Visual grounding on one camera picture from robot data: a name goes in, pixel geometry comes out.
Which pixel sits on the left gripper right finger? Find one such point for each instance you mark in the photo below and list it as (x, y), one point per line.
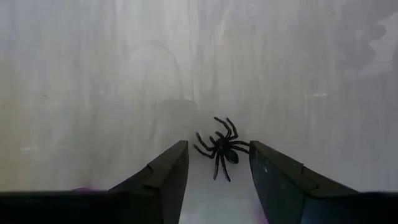
(273, 186)

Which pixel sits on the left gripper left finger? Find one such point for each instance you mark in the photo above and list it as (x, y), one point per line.
(174, 180)

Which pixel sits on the black plastic spider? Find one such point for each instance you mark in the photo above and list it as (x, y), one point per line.
(224, 149)

